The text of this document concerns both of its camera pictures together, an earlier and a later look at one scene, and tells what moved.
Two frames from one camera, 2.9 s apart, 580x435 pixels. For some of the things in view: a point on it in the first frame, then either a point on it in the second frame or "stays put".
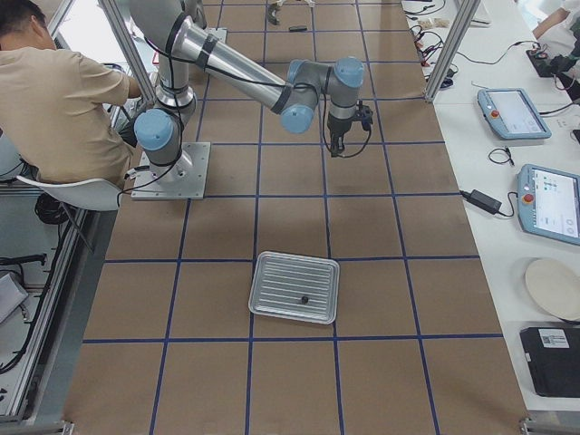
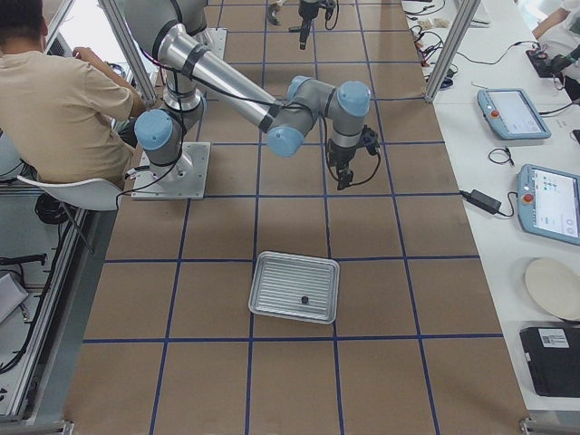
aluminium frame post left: (130, 51) stays put
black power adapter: (482, 201) stays put
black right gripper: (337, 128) to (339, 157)
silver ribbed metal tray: (295, 287) stays put
